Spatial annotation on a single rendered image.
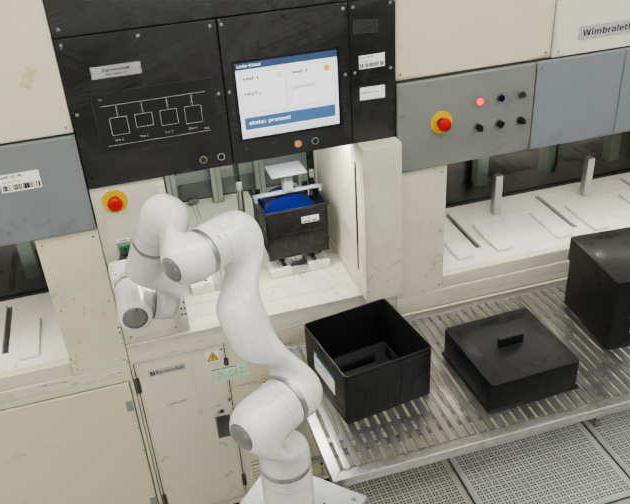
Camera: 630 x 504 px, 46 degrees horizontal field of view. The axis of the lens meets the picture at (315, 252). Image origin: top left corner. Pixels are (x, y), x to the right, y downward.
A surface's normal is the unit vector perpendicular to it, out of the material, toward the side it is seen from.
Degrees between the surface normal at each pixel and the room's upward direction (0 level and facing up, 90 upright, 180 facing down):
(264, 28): 90
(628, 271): 0
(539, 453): 0
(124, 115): 90
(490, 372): 0
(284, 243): 90
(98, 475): 90
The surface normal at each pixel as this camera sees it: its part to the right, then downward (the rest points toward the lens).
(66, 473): 0.29, 0.48
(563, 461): -0.06, -0.85
